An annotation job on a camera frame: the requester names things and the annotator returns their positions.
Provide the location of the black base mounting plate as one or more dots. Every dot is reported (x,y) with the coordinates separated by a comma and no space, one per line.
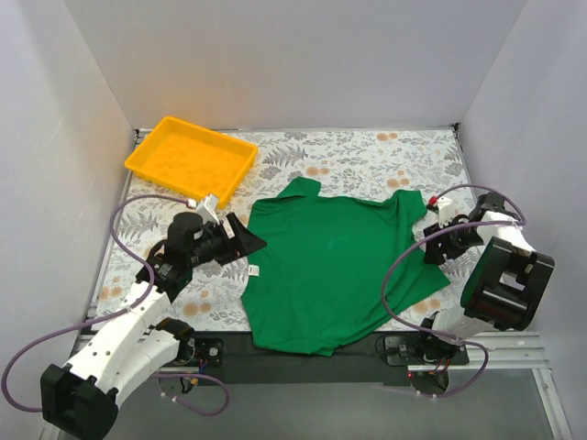
(380,357)

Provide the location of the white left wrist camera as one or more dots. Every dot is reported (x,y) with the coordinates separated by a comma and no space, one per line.
(206,208)

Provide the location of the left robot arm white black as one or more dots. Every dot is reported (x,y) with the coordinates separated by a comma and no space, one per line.
(83,397)

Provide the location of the yellow plastic tray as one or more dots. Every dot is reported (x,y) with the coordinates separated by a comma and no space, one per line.
(192,160)

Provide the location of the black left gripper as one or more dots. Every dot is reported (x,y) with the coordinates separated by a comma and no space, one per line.
(234,245)

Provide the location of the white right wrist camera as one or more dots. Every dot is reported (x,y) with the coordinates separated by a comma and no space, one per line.
(445,208)

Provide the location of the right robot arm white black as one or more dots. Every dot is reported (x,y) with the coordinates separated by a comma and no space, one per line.
(504,288)

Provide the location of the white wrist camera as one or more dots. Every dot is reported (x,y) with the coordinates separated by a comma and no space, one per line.
(445,208)
(206,208)

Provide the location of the green t shirt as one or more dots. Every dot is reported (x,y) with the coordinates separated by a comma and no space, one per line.
(326,278)

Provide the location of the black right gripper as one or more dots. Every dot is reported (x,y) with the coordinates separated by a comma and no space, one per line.
(437,247)

